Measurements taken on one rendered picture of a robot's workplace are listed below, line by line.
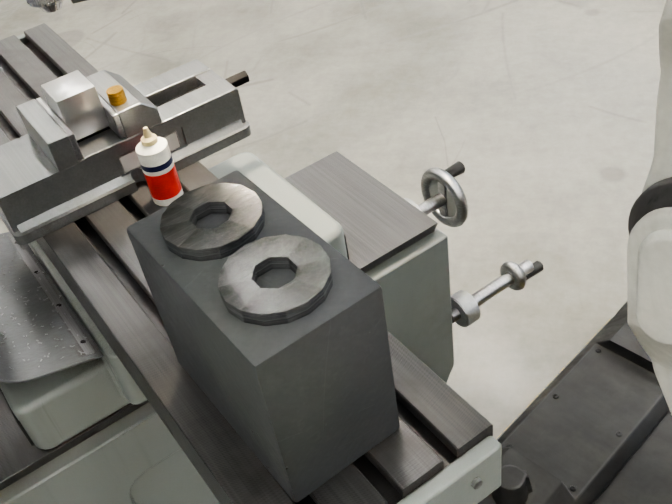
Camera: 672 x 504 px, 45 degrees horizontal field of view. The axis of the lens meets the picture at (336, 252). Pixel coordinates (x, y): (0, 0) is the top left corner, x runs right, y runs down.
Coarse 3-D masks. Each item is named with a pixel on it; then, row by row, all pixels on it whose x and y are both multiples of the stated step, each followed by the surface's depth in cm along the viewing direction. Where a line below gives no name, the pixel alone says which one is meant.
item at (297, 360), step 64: (192, 192) 73; (256, 192) 74; (192, 256) 68; (256, 256) 66; (320, 256) 65; (192, 320) 68; (256, 320) 62; (320, 320) 61; (384, 320) 66; (256, 384) 61; (320, 384) 65; (384, 384) 70; (256, 448) 73; (320, 448) 69
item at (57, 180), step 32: (192, 64) 119; (160, 96) 115; (192, 96) 112; (224, 96) 111; (32, 128) 104; (64, 128) 102; (160, 128) 108; (192, 128) 111; (224, 128) 114; (0, 160) 106; (32, 160) 105; (64, 160) 102; (96, 160) 105; (128, 160) 108; (192, 160) 112; (0, 192) 101; (32, 192) 102; (64, 192) 105; (96, 192) 107; (128, 192) 108; (32, 224) 104; (64, 224) 105
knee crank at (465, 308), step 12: (504, 264) 147; (516, 264) 145; (528, 264) 147; (540, 264) 150; (504, 276) 146; (516, 276) 145; (528, 276) 149; (492, 288) 144; (504, 288) 145; (516, 288) 146; (456, 300) 141; (468, 300) 140; (480, 300) 143; (456, 312) 141; (468, 312) 140; (468, 324) 141
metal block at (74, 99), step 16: (64, 80) 105; (80, 80) 105; (48, 96) 104; (64, 96) 102; (80, 96) 103; (96, 96) 104; (64, 112) 102; (80, 112) 104; (96, 112) 105; (80, 128) 105; (96, 128) 106
